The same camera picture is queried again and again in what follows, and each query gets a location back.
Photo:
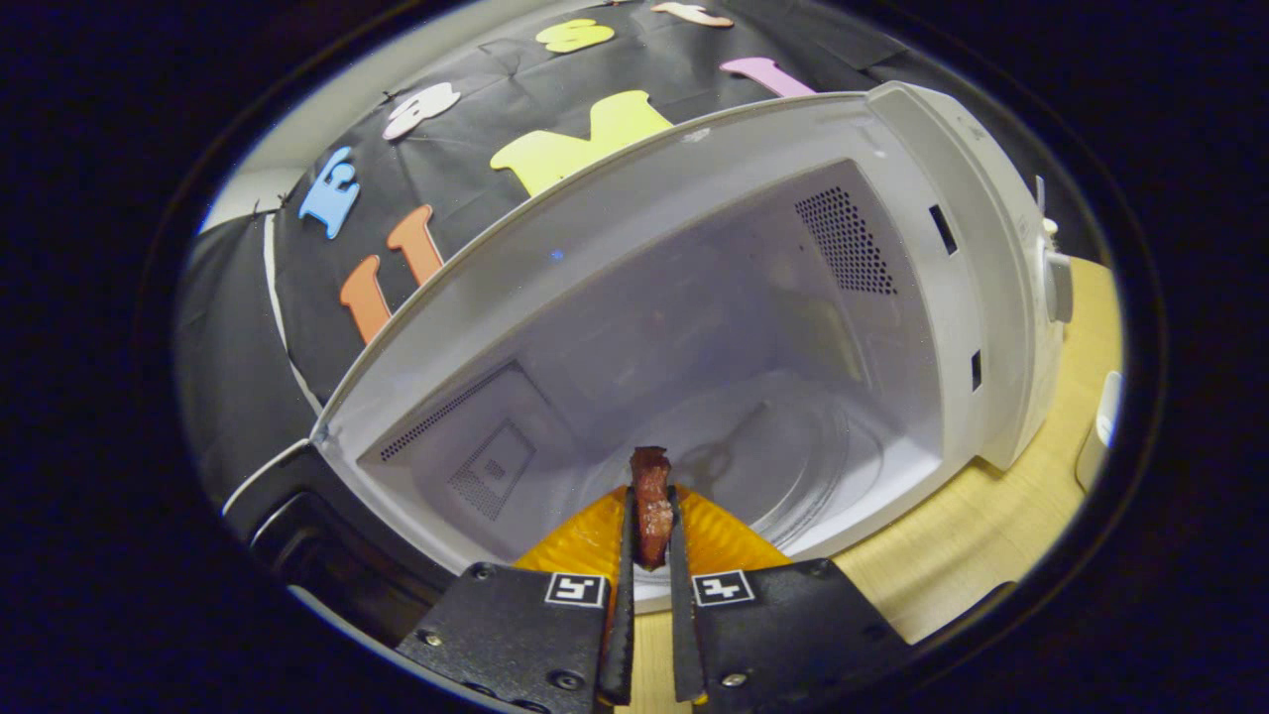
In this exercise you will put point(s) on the white rectangular dish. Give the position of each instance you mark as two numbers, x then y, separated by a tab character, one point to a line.
1095	446

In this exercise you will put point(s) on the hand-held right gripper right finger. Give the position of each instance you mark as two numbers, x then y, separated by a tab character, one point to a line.
682	635

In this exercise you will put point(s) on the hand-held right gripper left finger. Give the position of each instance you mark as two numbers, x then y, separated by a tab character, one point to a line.
620	635

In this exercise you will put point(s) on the white microwave oven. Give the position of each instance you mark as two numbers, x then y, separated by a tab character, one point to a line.
694	297

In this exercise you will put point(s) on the brown meat piece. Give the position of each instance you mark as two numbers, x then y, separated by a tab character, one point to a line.
651	506

